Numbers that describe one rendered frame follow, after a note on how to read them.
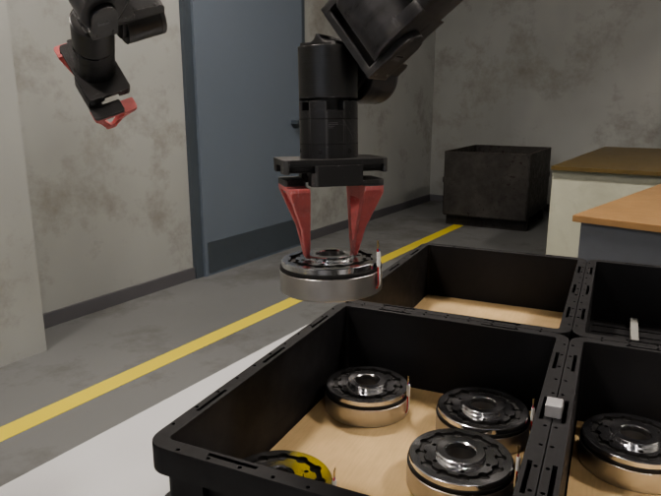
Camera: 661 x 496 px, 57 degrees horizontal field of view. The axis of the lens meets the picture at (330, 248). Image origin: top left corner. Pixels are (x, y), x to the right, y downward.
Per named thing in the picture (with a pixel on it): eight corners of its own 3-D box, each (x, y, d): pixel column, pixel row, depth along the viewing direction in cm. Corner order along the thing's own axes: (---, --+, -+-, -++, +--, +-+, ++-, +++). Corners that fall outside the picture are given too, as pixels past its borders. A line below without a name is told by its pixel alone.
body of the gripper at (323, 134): (273, 175, 63) (270, 100, 61) (369, 171, 65) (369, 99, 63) (283, 181, 56) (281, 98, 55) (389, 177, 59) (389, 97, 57)
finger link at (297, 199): (279, 252, 65) (276, 162, 63) (345, 248, 66) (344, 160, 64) (290, 266, 58) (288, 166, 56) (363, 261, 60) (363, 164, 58)
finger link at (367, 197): (300, 250, 65) (298, 161, 63) (365, 246, 67) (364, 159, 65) (314, 265, 59) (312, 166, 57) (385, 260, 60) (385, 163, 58)
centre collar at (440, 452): (481, 474, 57) (481, 468, 57) (429, 463, 59) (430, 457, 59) (489, 448, 62) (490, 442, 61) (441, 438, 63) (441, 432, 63)
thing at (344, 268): (349, 279, 56) (349, 274, 56) (261, 269, 61) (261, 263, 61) (396, 257, 64) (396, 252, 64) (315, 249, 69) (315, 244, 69)
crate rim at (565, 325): (569, 353, 73) (570, 334, 73) (340, 317, 86) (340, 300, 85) (586, 271, 109) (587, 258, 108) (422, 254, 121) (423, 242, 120)
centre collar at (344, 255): (339, 266, 59) (338, 260, 59) (297, 261, 62) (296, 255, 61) (363, 256, 63) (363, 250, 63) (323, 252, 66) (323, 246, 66)
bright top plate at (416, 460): (506, 502, 54) (506, 496, 54) (395, 475, 58) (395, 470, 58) (518, 445, 63) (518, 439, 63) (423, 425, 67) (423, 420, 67)
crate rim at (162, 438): (519, 587, 38) (521, 553, 38) (144, 468, 50) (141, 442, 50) (569, 353, 73) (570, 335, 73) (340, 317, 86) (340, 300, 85)
